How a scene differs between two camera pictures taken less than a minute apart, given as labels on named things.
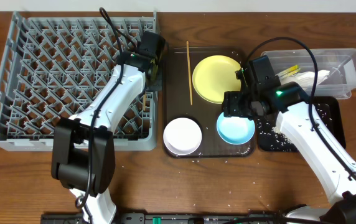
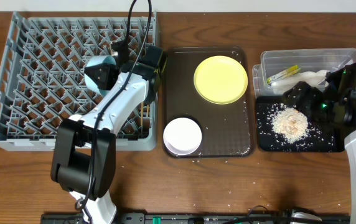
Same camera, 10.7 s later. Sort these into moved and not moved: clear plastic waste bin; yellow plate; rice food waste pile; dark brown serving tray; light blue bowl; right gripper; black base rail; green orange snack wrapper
Moved: light blue bowl; right gripper; rice food waste pile
Not moved: yellow plate; green orange snack wrapper; clear plastic waste bin; black base rail; dark brown serving tray
